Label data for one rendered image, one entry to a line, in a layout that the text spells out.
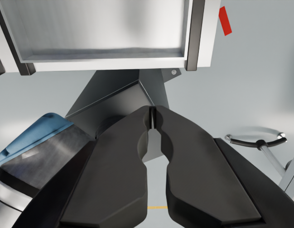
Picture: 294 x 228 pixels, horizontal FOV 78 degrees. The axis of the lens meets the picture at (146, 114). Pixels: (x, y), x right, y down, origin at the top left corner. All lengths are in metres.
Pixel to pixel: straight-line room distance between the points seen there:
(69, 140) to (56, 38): 0.17
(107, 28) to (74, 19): 0.05
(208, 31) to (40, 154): 0.33
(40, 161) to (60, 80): 1.13
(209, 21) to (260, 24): 1.06
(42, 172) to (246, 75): 1.34
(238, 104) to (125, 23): 1.31
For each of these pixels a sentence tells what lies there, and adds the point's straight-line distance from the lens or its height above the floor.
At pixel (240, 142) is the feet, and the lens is 1.66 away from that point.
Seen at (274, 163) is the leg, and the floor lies 0.31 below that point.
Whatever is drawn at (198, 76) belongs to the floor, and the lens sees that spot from 1.34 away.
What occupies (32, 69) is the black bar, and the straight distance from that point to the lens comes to 0.38.
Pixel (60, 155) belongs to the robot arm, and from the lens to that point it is 0.33.
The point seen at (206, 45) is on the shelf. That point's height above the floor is 0.88.
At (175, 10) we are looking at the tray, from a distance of 0.32.
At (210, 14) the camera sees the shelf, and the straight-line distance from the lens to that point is 0.34.
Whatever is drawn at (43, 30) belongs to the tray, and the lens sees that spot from 0.36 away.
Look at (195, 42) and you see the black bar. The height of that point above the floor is 0.90.
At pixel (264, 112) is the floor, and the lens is 1.69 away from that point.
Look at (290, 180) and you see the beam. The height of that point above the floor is 0.49.
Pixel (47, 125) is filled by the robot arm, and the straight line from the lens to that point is 0.33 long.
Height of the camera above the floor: 1.20
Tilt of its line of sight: 58 degrees down
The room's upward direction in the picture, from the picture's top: 179 degrees clockwise
